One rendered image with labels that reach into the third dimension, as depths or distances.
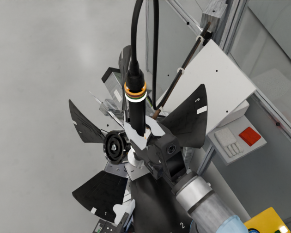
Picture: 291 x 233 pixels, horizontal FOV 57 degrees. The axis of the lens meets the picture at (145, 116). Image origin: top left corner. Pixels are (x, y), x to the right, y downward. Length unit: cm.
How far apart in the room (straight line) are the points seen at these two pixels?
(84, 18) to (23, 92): 115
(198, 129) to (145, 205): 32
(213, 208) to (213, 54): 62
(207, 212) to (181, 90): 61
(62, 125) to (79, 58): 78
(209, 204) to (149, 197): 35
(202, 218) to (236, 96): 50
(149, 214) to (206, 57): 60
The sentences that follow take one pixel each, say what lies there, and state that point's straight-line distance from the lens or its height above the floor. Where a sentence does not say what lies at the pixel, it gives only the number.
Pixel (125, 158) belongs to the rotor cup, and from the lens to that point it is 91.
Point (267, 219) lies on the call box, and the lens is 110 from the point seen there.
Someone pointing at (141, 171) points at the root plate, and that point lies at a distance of 93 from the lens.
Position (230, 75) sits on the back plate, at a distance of 100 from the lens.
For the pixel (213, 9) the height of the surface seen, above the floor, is 141.
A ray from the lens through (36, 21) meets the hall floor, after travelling 348.
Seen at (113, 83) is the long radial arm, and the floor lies 112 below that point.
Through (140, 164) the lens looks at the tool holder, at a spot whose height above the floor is 129.
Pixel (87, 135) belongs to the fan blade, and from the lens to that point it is 120.
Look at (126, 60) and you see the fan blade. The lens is 93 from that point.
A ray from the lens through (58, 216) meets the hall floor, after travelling 220.
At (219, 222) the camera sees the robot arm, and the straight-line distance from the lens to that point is 59.
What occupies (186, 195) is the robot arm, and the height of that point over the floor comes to 150.
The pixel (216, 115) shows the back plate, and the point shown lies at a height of 124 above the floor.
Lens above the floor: 207
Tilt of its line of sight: 59 degrees down
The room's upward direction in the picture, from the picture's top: straight up
